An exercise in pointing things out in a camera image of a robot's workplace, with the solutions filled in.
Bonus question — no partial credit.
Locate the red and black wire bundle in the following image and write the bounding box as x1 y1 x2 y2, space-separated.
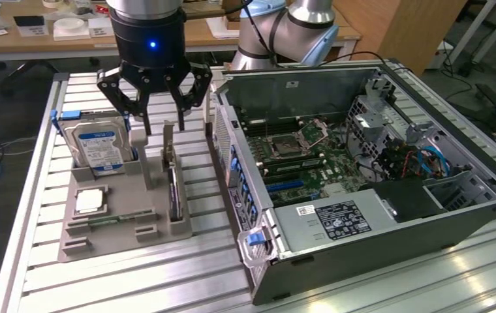
383 146 421 180

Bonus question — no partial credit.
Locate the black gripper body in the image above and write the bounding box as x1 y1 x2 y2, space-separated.
109 12 189 94

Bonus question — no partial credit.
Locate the green RAM stick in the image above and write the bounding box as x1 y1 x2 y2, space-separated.
86 213 144 228

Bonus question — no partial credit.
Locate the wooden cabinet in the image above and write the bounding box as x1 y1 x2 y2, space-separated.
335 0 469 76

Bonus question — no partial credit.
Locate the graphics card with black fan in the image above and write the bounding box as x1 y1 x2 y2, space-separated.
160 119 186 220

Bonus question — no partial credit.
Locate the hard disk with blue caddy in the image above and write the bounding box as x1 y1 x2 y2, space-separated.
49 106 132 179

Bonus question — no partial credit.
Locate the silver disk bay cage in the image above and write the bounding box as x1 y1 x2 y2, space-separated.
344 95 405 160

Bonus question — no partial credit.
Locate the wooden desk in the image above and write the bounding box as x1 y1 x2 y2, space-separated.
124 0 361 71
0 0 121 63

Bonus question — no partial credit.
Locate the flat white box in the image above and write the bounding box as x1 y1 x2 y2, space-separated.
52 25 92 42

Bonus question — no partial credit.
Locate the metal socket cover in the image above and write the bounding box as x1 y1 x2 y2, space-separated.
297 117 332 140

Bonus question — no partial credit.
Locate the white box with black top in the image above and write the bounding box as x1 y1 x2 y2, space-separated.
12 15 52 37

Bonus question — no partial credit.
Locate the silver CPU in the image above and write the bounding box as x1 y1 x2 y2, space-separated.
73 190 105 215

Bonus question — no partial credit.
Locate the cardboard box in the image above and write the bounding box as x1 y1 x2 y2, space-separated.
220 0 244 23

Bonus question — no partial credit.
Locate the black cable behind case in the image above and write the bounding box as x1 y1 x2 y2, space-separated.
324 50 407 71

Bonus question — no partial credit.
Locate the CPU socket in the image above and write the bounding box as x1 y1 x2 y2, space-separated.
269 133 301 157

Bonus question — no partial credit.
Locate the grey parts rack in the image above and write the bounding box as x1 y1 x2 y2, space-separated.
57 128 192 263

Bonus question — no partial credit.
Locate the installed RAM stick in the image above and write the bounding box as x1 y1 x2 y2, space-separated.
259 158 324 175

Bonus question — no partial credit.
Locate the grey power supply unit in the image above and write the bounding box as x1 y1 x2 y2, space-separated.
273 188 400 255

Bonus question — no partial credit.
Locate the blue expansion slot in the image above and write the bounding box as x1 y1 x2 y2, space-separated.
267 181 300 193

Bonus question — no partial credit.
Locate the open dark grey PC case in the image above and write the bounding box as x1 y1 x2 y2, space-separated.
202 59 496 306

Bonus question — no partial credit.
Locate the white round bowl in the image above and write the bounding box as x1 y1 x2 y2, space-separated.
53 18 86 32

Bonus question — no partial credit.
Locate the blue wire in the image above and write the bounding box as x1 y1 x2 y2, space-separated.
417 146 452 179

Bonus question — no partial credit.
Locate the white paper stack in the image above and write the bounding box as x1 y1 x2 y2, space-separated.
205 15 243 40

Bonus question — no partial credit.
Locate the small white box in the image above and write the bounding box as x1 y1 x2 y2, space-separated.
86 16 114 37

